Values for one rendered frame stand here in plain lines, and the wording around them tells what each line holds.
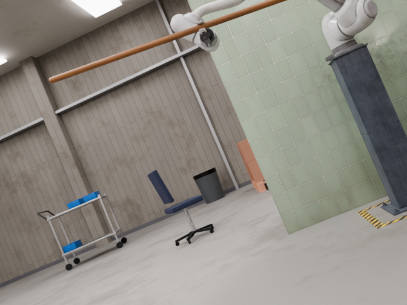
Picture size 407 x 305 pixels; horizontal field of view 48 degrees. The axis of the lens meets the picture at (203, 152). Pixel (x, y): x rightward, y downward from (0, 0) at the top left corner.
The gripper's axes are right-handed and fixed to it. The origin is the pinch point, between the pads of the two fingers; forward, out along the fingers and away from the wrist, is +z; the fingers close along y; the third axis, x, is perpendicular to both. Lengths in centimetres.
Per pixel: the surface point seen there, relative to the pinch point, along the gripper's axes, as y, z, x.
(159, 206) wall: 131, -752, 249
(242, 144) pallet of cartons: 59, -492, 24
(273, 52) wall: 1, -124, -37
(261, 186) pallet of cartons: 128, -488, 16
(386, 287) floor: 128, 34, -40
